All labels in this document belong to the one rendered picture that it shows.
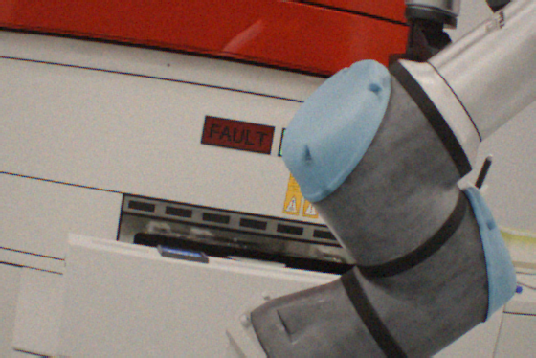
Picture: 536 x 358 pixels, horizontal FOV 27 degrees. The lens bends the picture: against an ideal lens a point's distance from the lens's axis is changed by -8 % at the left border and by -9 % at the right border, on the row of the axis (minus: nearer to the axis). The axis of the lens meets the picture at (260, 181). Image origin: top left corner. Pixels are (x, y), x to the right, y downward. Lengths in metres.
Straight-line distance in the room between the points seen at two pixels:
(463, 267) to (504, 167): 2.72
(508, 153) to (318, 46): 1.85
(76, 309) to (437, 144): 0.55
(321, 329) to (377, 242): 0.10
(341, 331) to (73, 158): 1.01
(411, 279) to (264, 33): 0.99
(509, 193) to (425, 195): 2.77
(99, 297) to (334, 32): 0.78
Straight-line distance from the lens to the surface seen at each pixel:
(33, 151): 1.94
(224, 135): 1.96
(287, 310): 1.03
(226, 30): 1.91
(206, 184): 1.96
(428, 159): 0.95
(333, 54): 1.95
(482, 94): 0.97
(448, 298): 1.01
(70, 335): 1.35
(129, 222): 1.95
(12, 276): 1.97
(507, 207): 3.73
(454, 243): 0.99
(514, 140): 3.72
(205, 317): 1.35
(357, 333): 1.01
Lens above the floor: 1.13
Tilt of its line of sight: 3 degrees down
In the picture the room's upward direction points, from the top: 10 degrees clockwise
